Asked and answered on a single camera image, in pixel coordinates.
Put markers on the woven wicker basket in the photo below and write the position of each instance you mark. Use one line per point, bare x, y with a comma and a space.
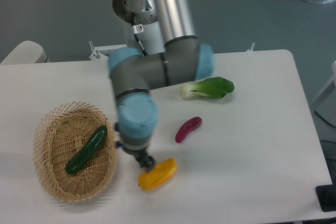
59, 136

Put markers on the purple sweet potato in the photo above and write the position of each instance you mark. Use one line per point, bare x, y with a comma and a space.
188, 127

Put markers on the black device at edge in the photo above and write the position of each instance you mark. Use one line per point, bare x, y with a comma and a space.
326, 197

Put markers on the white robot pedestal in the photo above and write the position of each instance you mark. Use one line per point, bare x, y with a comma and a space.
141, 29

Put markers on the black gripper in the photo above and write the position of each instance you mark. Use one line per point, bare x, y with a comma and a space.
136, 147

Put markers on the yellow bell pepper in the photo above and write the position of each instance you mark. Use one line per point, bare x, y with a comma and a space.
160, 175

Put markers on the green bok choy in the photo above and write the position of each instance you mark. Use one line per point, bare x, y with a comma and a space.
214, 87

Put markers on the white chair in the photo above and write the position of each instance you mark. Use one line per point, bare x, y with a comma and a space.
27, 52

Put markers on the green cucumber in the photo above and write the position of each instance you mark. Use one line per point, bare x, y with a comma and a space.
84, 155

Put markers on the white furniture frame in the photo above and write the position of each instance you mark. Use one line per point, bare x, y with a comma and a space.
325, 90

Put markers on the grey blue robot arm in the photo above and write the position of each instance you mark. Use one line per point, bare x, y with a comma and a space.
170, 57

